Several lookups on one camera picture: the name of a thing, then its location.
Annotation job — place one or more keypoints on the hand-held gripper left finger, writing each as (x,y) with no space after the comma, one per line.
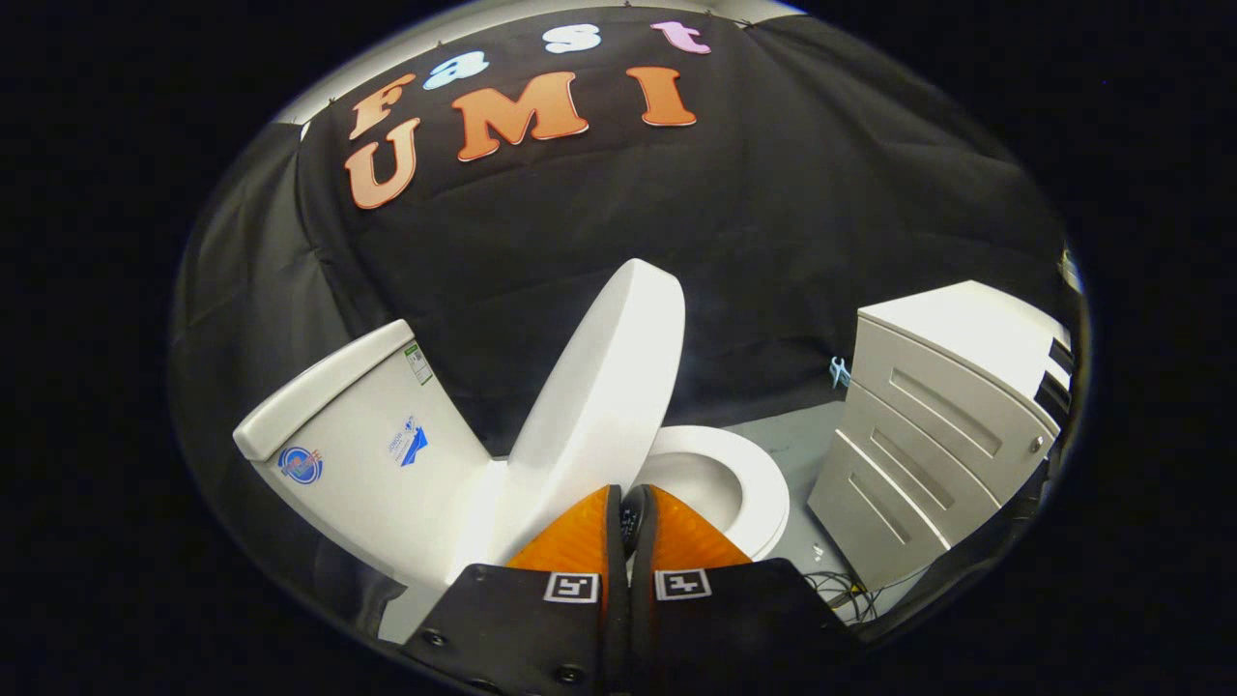
(616,628)

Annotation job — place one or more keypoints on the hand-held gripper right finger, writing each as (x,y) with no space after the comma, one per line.
(643,628)

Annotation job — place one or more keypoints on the white toilet lid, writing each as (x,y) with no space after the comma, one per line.
(604,406)

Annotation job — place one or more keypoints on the white toilet seat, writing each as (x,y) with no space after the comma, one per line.
(763,483)

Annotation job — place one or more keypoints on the white toilet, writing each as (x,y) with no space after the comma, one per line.
(387,483)

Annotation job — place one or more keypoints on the blue plastic clip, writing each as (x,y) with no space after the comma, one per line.
(839,371)

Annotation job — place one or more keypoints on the white drawer cabinet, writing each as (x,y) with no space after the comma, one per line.
(928,425)

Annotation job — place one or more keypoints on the black backdrop cloth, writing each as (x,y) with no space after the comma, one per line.
(773,213)

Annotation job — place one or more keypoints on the small black object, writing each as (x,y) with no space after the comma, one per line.
(1055,387)

